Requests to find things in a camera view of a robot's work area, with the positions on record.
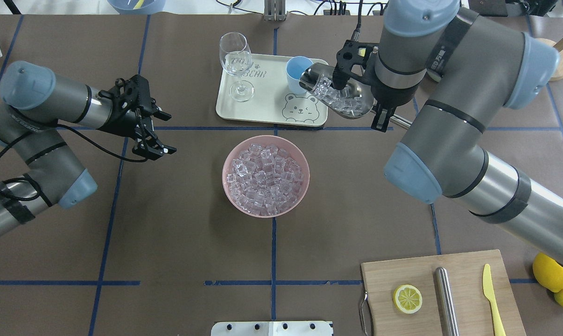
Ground ice cubes in scoop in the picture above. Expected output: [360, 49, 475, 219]
[311, 76, 367, 119]

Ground yellow plastic fork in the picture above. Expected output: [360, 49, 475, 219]
[133, 0, 145, 9]

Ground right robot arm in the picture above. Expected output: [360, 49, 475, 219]
[333, 0, 563, 266]

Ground aluminium frame post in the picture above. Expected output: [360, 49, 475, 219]
[264, 0, 287, 22]

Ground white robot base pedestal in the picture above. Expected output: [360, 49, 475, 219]
[211, 321, 334, 336]

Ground steel muddler rod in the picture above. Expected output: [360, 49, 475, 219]
[434, 266, 459, 336]

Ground blue bowl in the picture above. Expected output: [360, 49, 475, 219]
[108, 0, 166, 15]

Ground steel ice scoop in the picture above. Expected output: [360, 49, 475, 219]
[298, 63, 413, 130]

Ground blue plastic cup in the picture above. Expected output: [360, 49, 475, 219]
[286, 56, 313, 95]

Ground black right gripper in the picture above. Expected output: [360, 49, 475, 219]
[333, 40, 396, 132]

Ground pink bowl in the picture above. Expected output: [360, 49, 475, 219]
[222, 135, 310, 218]

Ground wooden cutting board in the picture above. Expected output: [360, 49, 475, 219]
[361, 250, 526, 336]

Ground cream bear tray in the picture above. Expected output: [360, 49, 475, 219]
[216, 54, 328, 127]

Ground yellow plastic knife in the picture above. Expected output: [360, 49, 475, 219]
[482, 264, 506, 336]

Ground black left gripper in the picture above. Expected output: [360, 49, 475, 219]
[99, 75, 177, 161]

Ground clear ice cubes in bowl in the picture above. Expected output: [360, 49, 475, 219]
[228, 144, 305, 216]

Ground clear wine glass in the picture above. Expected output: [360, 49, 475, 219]
[219, 32, 254, 102]

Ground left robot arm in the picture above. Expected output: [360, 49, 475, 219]
[0, 60, 176, 236]

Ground half lemon slice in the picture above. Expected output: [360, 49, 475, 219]
[393, 284, 423, 314]

